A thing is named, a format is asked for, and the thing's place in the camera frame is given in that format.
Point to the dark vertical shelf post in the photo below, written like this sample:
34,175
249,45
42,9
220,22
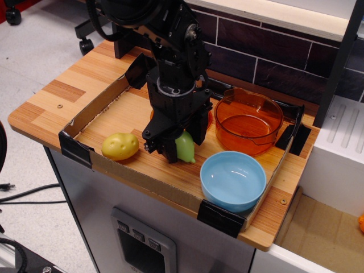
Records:
339,63

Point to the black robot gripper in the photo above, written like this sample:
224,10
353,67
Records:
175,110

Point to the yellow plastic potato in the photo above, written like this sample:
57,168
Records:
120,146

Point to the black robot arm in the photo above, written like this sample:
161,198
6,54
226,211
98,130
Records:
176,76

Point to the grey toy oven panel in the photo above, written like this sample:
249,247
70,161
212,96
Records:
143,248

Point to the orange transparent pot lid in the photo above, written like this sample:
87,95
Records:
210,118

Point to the white toy sink counter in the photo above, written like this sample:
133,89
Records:
321,231

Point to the orange transparent pot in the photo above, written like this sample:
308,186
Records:
247,122

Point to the cardboard fence with black tape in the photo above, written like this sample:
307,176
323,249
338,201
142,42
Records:
116,107

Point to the black chair caster wheel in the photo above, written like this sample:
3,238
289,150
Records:
13,16

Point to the black office chair base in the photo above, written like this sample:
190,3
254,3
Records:
86,28

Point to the green plastic pear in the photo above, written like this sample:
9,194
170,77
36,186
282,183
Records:
185,147

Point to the orange toy in sink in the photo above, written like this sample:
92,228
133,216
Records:
361,223

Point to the light blue bowl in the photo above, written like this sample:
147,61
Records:
232,180

